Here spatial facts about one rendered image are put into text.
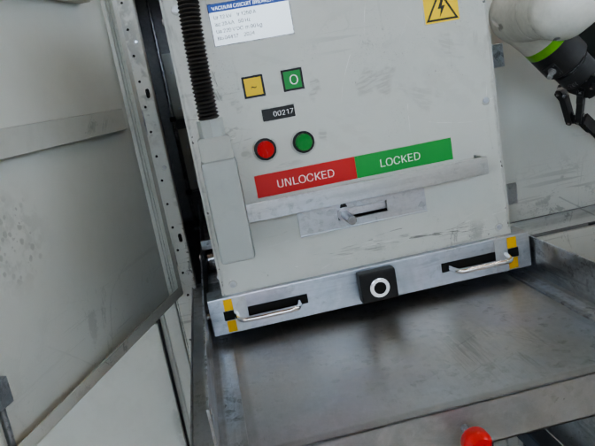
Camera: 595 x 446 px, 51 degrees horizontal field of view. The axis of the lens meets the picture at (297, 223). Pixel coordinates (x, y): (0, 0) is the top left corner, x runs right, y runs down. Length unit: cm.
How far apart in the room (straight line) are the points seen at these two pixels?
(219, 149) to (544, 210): 87
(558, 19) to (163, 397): 105
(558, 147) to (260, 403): 94
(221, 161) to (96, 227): 35
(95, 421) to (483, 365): 89
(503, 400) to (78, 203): 71
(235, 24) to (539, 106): 76
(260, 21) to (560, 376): 63
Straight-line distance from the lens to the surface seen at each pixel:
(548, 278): 109
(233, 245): 87
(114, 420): 146
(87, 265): 109
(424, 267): 104
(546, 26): 115
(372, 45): 99
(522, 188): 147
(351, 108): 98
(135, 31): 131
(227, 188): 85
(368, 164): 99
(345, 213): 97
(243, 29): 96
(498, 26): 126
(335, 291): 101
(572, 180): 153
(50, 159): 104
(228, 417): 81
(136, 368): 140
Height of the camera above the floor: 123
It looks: 13 degrees down
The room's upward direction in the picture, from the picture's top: 10 degrees counter-clockwise
